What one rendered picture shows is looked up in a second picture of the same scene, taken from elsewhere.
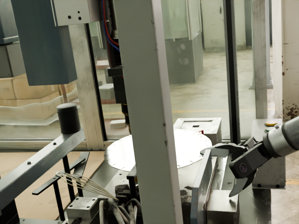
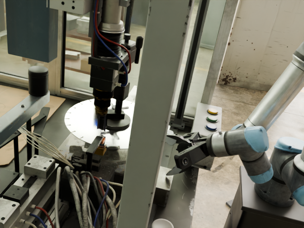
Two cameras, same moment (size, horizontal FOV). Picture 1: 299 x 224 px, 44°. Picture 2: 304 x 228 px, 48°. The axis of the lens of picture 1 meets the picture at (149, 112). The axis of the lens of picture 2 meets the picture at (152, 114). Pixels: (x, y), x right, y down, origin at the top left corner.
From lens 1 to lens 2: 0.18 m
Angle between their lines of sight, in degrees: 16
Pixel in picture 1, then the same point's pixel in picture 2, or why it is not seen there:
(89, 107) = not seen: hidden behind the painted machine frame
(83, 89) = not seen: hidden behind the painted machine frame
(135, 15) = (152, 112)
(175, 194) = not seen: outside the picture
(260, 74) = (215, 66)
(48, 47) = (35, 24)
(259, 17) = (228, 16)
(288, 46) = (240, 20)
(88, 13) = (83, 5)
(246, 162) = (188, 156)
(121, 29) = (137, 118)
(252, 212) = (180, 187)
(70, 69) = (53, 49)
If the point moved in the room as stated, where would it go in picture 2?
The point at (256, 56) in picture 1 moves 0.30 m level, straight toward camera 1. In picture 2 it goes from (216, 50) to (215, 75)
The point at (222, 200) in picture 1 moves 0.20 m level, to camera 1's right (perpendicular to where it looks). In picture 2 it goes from (159, 176) to (216, 179)
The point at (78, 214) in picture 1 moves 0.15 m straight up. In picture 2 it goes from (34, 172) to (34, 128)
